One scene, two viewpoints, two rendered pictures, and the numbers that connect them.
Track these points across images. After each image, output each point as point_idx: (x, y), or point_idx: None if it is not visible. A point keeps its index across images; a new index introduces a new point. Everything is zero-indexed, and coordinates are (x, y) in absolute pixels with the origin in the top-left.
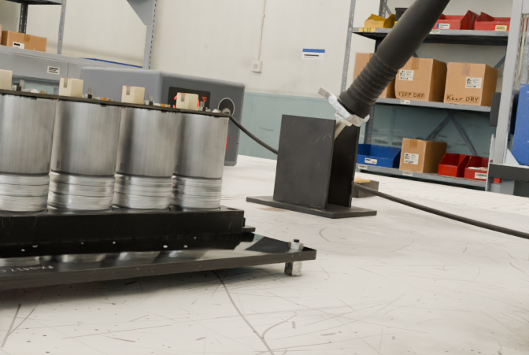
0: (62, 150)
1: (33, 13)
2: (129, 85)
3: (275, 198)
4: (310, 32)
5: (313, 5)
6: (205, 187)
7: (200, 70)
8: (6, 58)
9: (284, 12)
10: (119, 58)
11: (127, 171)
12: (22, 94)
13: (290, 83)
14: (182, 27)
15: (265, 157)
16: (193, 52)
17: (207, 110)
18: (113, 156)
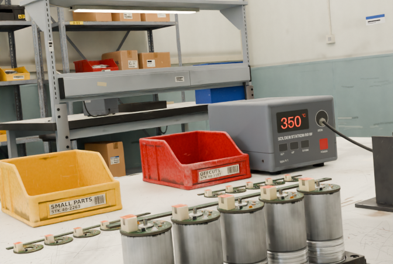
0: (228, 248)
1: (157, 36)
2: (245, 115)
3: (378, 202)
4: (369, 3)
5: None
6: (332, 247)
7: (286, 50)
8: (145, 78)
9: None
10: (223, 54)
11: (275, 249)
12: (197, 222)
13: (361, 46)
14: (266, 20)
15: (351, 108)
16: (278, 38)
17: (323, 187)
18: (264, 244)
